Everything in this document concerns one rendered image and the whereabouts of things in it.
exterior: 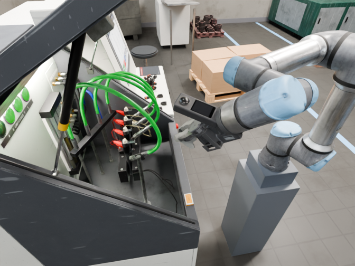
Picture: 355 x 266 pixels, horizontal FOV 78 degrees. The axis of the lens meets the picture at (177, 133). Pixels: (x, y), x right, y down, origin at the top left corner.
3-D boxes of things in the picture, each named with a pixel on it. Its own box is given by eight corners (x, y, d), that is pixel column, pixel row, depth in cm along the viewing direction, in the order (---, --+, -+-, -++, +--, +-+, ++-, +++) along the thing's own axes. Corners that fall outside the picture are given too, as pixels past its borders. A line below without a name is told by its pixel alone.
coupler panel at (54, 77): (76, 131, 108) (53, 72, 87) (69, 132, 107) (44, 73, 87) (81, 116, 117) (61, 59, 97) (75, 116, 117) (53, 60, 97)
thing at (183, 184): (195, 238, 94) (198, 220, 84) (185, 240, 94) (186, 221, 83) (175, 141, 140) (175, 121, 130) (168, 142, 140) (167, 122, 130)
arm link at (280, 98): (315, 109, 40) (293, 118, 35) (264, 125, 49) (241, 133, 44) (300, 69, 41) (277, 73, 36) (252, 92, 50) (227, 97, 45)
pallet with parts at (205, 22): (212, 25, 627) (214, 10, 602) (225, 37, 545) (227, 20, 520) (187, 26, 617) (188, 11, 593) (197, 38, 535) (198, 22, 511)
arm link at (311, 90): (282, 66, 54) (257, 69, 47) (329, 84, 47) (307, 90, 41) (270, 96, 58) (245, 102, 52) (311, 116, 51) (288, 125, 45)
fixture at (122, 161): (143, 188, 108) (140, 169, 99) (123, 191, 107) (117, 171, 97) (141, 142, 134) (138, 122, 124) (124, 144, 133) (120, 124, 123)
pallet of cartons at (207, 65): (255, 68, 406) (262, 43, 375) (284, 93, 340) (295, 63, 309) (188, 76, 382) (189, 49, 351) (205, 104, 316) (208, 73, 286)
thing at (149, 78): (159, 91, 151) (159, 84, 147) (144, 93, 150) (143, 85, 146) (157, 76, 168) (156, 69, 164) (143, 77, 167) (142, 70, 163)
